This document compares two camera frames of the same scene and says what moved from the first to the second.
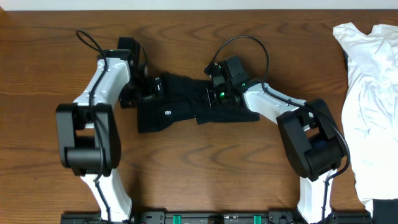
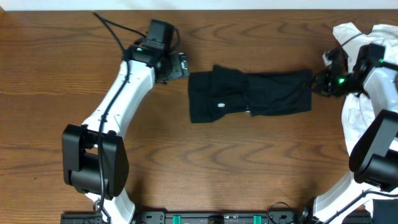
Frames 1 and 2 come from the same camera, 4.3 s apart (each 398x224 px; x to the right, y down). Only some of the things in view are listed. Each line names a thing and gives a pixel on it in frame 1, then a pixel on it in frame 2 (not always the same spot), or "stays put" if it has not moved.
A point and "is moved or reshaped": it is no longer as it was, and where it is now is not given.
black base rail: [220, 216] stays put
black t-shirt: [183, 98] is moved or reshaped
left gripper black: [157, 86] to [179, 66]
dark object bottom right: [385, 211] stays put
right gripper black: [210, 96] to [322, 86]
